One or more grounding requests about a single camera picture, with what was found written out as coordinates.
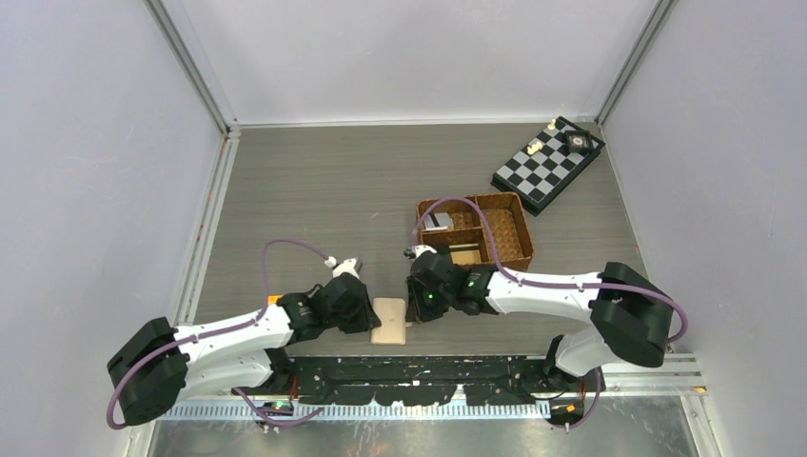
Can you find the aluminium frame rail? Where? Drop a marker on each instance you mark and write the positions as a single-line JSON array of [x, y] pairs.
[[174, 23]]

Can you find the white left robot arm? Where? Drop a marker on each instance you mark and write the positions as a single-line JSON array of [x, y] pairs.
[[161, 365]]

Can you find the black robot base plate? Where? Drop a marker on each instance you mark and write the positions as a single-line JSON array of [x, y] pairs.
[[504, 380]]

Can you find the woven wicker divided basket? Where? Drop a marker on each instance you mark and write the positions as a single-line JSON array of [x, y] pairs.
[[494, 228]]

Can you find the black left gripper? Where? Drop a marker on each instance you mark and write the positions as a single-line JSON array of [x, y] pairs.
[[366, 318]]

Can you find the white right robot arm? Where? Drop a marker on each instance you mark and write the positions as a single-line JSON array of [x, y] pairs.
[[627, 318]]

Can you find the black white chessboard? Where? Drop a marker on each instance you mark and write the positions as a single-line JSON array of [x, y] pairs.
[[539, 179]]

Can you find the small black square box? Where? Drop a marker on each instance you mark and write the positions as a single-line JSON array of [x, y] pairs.
[[578, 141]]

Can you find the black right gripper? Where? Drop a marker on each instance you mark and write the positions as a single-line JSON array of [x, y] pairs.
[[418, 312]]

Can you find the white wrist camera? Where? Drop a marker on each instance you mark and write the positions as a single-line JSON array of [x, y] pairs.
[[350, 266], [416, 251]]

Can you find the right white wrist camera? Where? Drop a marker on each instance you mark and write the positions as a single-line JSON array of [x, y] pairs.
[[416, 251]]

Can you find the beige leather card holder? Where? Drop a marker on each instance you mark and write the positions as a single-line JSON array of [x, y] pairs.
[[392, 315]]

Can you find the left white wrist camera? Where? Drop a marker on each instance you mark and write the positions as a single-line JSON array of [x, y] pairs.
[[350, 266]]

